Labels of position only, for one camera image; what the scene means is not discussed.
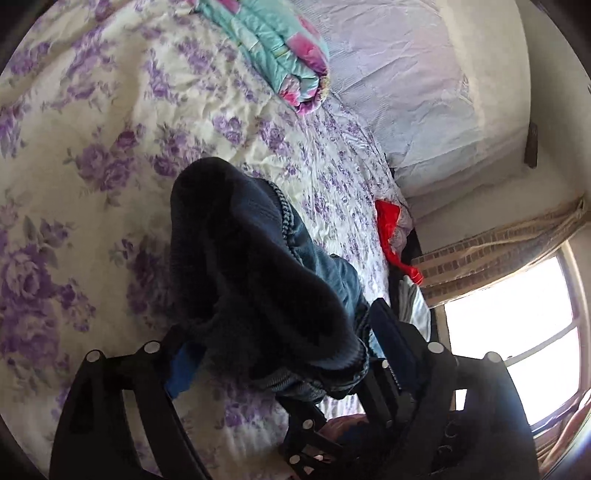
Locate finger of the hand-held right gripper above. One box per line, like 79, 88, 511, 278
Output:
280, 397, 356, 480
358, 357, 419, 431

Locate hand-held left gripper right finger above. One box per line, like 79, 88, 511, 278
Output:
372, 299, 541, 480

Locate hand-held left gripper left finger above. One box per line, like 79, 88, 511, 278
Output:
48, 323, 214, 480

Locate blue denim pants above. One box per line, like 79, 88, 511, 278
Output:
168, 157, 376, 403

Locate white grey cloth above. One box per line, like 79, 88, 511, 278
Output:
397, 274, 433, 343

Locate brick pattern curtain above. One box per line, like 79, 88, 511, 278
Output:
411, 196, 590, 311

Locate red cloth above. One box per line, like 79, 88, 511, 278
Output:
374, 199, 424, 285

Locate window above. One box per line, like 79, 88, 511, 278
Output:
443, 240, 591, 431

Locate purple floral bed quilt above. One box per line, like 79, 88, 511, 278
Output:
0, 0, 413, 480

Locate folded teal pink floral blanket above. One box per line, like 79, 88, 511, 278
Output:
194, 0, 331, 116

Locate small dark wall bracket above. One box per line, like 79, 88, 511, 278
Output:
523, 122, 539, 169

